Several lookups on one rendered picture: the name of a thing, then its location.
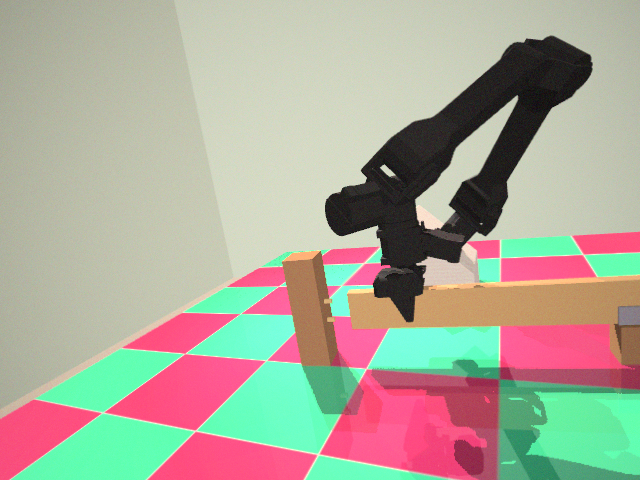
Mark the long wooden rail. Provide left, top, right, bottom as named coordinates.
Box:
left=347, top=275, right=640, bottom=329

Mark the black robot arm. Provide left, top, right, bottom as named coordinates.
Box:
left=325, top=35, right=593, bottom=263

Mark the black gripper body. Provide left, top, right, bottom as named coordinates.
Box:
left=373, top=217, right=424, bottom=298

